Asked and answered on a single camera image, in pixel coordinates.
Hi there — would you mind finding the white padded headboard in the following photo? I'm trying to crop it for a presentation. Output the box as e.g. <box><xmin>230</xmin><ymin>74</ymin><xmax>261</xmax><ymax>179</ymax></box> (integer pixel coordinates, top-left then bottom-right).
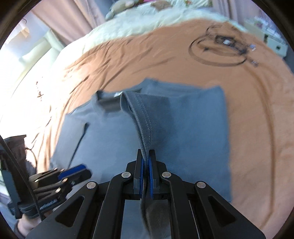
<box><xmin>0</xmin><ymin>17</ymin><xmax>66</xmax><ymax>97</ymax></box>

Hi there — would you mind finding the pink curtain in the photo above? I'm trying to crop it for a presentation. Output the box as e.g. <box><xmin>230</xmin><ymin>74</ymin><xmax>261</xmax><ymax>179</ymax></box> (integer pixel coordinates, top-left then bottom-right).
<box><xmin>211</xmin><ymin>0</ymin><xmax>260</xmax><ymax>24</ymax></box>
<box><xmin>32</xmin><ymin>0</ymin><xmax>113</xmax><ymax>45</ymax></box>

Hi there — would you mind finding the beige plush toy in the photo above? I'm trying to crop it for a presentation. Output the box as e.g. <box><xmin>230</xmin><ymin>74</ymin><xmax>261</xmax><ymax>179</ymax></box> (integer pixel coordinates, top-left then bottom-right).
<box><xmin>105</xmin><ymin>0</ymin><xmax>137</xmax><ymax>21</ymax></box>

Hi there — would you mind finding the left pink curtain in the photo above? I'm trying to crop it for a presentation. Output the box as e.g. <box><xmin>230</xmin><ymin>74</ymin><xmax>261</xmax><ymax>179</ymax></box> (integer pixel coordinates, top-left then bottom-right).
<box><xmin>32</xmin><ymin>0</ymin><xmax>113</xmax><ymax>45</ymax></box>

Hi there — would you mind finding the person's left hand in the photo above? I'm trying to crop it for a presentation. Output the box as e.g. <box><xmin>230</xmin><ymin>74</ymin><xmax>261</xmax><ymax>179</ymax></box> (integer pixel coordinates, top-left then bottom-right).
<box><xmin>13</xmin><ymin>214</ymin><xmax>41</xmax><ymax>238</ymax></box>

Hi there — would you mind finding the grey t-shirt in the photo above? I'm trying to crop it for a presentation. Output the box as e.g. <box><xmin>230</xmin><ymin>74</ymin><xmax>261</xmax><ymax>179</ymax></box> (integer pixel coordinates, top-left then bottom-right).
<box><xmin>50</xmin><ymin>78</ymin><xmax>232</xmax><ymax>239</ymax></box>

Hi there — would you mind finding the white bedside cabinet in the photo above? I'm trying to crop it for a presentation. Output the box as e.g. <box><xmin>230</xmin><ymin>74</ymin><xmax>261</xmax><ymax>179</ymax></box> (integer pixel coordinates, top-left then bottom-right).
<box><xmin>244</xmin><ymin>17</ymin><xmax>288</xmax><ymax>58</ymax></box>

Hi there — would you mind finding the right pink curtain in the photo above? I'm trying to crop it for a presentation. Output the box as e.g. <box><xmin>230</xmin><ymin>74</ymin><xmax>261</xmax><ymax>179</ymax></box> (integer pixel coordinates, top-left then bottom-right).
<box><xmin>211</xmin><ymin>0</ymin><xmax>260</xmax><ymax>24</ymax></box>

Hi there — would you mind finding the brown plush toy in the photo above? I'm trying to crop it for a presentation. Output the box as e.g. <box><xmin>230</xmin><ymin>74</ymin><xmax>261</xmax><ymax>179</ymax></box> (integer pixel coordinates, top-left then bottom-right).
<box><xmin>151</xmin><ymin>0</ymin><xmax>172</xmax><ymax>11</ymax></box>

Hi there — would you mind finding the black coiled cable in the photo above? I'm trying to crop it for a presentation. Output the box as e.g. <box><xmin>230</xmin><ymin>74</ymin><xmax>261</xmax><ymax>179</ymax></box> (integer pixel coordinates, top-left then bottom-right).
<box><xmin>188</xmin><ymin>22</ymin><xmax>260</xmax><ymax>68</ymax></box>

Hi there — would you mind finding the cream bed cover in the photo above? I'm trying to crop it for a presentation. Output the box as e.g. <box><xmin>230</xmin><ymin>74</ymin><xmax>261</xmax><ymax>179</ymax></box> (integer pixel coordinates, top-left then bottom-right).
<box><xmin>56</xmin><ymin>1</ymin><xmax>247</xmax><ymax>64</ymax></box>

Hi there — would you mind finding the orange-brown bed blanket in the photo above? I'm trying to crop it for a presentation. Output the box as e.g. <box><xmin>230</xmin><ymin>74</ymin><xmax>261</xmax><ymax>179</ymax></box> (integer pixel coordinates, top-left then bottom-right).
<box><xmin>28</xmin><ymin>18</ymin><xmax>293</xmax><ymax>238</ymax></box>

